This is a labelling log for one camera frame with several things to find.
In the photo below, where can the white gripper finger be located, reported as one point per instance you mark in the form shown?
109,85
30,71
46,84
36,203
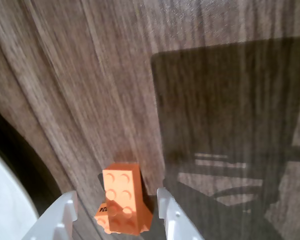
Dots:
62,212
173,220

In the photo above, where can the orange lego block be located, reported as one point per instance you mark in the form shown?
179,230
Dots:
101,223
122,190

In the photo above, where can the white round plate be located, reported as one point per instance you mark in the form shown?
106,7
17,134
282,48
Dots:
5,200

